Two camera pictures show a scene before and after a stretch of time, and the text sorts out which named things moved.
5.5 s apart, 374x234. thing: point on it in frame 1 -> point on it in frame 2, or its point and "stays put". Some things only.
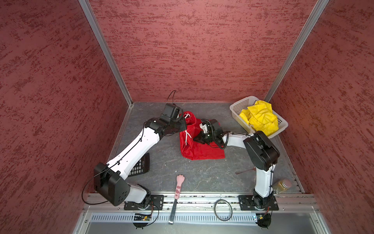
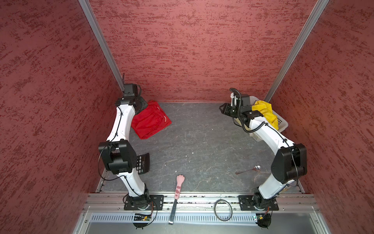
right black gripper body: [205, 137] -> [232, 111]
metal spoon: [253, 168] stays put
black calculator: [143, 166] stays put
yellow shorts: [261, 118] stays put
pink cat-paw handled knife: [180, 179] stays put
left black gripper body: [177, 125] -> [142, 104]
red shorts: [193, 149] -> [151, 120]
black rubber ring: [215, 212] stays put
